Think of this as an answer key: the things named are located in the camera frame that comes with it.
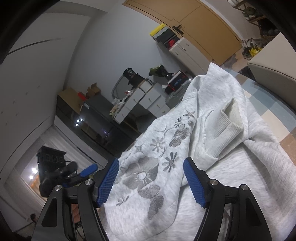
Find grey floor cloth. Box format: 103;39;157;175
223;56;237;67

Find pile of loose shoes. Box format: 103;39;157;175
242;38;262;58

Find beige padded bed frame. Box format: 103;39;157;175
247;32;296;81

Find light grey sweatshirt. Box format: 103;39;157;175
102;62;296;241

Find yellow shoe box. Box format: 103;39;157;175
149;23;166;37

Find desk clutter of small items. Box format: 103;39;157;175
110;89;137;117

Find wooden door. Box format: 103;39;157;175
122;0;242;66

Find black door handle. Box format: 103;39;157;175
172;24;185;35

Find grey refrigerator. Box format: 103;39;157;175
80;95;139;151

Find black storage box stack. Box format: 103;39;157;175
154;28;178;49

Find white desk with drawers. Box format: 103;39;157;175
113;79;171;127

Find silver suitcase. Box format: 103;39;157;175
165;80;193;109

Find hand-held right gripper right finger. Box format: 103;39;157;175
183;158;272;241

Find rounded frame mirror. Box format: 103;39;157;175
112;74;130;99

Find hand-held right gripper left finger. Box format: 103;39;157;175
31;158;119;241

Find black paper bag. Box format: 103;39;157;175
122;68;145;87

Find dark glass wardrobe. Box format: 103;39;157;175
55;88;111;149

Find open cardboard box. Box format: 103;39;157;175
86;83;101;98

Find black shoe box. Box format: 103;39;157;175
164;71;192;94

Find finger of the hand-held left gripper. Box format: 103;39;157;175
67;164;98;180
62;177;89;189

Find white low cabinet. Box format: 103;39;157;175
169;37;210;76

